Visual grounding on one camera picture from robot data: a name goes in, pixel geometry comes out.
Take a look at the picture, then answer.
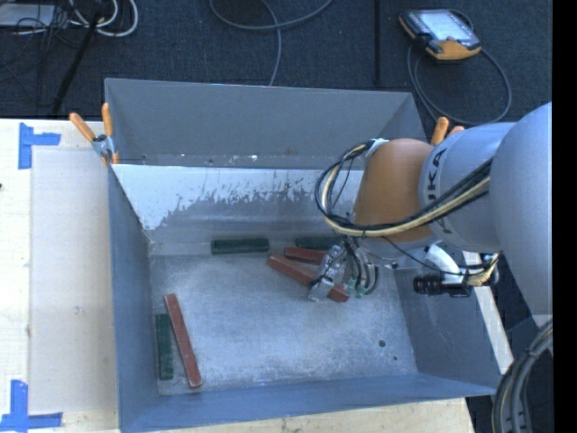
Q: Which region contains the grey metal bin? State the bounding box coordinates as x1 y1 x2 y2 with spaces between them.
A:
103 78 501 433

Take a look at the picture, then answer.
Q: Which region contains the dark green flat block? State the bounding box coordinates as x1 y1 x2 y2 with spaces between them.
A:
210 237 270 255
155 313 175 382
295 235 342 251

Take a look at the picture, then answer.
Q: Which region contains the black cylinder on white bracket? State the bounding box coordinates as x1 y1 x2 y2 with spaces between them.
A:
413 241 474 298

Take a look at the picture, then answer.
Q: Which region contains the red-brown flat block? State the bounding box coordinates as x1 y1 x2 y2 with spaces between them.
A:
266 253 351 304
283 246 328 265
163 292 203 390

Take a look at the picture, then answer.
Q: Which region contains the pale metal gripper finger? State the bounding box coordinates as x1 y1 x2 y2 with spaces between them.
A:
317 245 342 281
307 266 341 303

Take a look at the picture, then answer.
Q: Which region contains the pale wood flat board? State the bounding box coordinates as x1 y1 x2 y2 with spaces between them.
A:
27 145 119 414

